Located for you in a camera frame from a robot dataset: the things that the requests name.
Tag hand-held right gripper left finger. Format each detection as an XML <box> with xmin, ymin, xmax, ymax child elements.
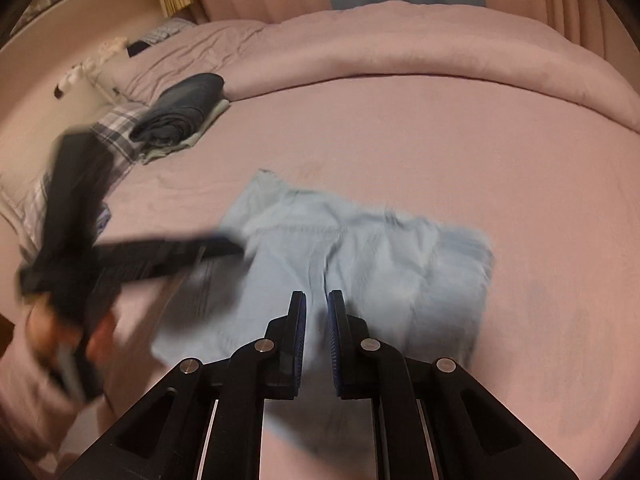
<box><xmin>57</xmin><ymin>290</ymin><xmax>307</xmax><ymax>480</ymax></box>

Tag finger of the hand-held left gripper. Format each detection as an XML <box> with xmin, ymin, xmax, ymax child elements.
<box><xmin>92</xmin><ymin>232</ymin><xmax>247</xmax><ymax>286</ymax></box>

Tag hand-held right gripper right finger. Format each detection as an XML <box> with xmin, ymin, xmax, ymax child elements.
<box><xmin>327</xmin><ymin>289</ymin><xmax>581</xmax><ymax>480</ymax></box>

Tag light blue strawberry pants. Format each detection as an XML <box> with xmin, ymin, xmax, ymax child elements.
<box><xmin>150</xmin><ymin>169</ymin><xmax>496</xmax><ymax>376</ymax></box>

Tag person's left forearm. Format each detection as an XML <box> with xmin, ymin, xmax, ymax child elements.
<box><xmin>0</xmin><ymin>350</ymin><xmax>108</xmax><ymax>466</ymax></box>

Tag folded light denim pants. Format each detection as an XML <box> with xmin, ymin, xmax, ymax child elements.
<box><xmin>92</xmin><ymin>202</ymin><xmax>112</xmax><ymax>236</ymax></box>

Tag person's left hand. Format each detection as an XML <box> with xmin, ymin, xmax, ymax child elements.
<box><xmin>22</xmin><ymin>305</ymin><xmax>119</xmax><ymax>376</ymax></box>

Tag large plaid pillow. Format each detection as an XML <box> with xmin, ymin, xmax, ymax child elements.
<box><xmin>15</xmin><ymin>102</ymin><xmax>151</xmax><ymax>256</ymax></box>

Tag black and white plush dog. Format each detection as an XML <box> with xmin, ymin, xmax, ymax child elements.
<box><xmin>54</xmin><ymin>72</ymin><xmax>83</xmax><ymax>99</ymax></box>

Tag cream pillow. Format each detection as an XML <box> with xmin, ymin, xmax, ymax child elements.
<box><xmin>87</xmin><ymin>57</ymin><xmax>131</xmax><ymax>103</ymax></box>

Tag folded pale green cloth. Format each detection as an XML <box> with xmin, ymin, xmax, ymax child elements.
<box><xmin>142</xmin><ymin>99</ymin><xmax>231</xmax><ymax>165</ymax></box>

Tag folded dark blue jeans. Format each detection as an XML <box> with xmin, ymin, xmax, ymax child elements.
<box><xmin>129</xmin><ymin>72</ymin><xmax>225</xmax><ymax>147</ymax></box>

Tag small plaid pillow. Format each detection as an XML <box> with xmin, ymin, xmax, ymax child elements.
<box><xmin>140</xmin><ymin>19</ymin><xmax>196</xmax><ymax>43</ymax></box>

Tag pink duvet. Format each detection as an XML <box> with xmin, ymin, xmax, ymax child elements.
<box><xmin>112</xmin><ymin>2</ymin><xmax>640</xmax><ymax>136</ymax></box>

